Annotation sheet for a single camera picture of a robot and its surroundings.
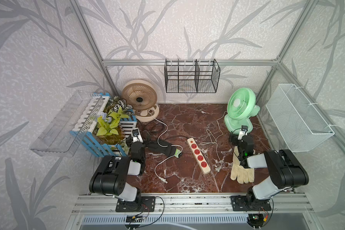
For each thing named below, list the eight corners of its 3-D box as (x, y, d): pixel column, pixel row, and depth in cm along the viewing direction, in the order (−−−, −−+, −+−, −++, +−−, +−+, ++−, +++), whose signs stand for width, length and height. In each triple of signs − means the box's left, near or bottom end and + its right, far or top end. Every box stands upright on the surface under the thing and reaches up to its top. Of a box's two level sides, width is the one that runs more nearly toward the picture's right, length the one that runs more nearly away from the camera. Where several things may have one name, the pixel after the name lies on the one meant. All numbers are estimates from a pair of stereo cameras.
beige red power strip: (203, 175, 85) (204, 173, 83) (185, 142, 100) (185, 139, 97) (211, 171, 87) (212, 169, 84) (192, 139, 101) (192, 136, 99)
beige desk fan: (137, 126, 108) (124, 96, 83) (131, 116, 114) (118, 84, 90) (159, 116, 114) (154, 85, 90) (153, 107, 121) (146, 75, 97)
